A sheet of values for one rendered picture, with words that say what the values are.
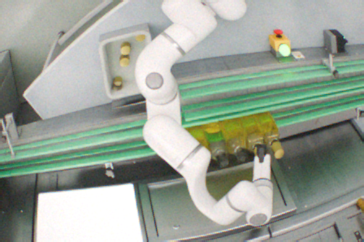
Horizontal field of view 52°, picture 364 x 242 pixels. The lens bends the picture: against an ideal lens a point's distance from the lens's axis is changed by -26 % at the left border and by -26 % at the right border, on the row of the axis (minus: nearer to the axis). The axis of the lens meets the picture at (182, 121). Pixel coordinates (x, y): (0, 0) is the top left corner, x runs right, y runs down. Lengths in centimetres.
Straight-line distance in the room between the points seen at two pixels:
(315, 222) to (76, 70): 101
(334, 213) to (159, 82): 70
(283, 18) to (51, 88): 92
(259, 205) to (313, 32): 84
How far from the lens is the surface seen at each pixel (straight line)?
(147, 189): 155
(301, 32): 173
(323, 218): 138
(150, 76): 113
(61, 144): 158
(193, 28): 117
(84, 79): 166
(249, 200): 114
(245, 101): 157
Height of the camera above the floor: 225
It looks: 59 degrees down
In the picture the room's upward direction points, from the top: 164 degrees clockwise
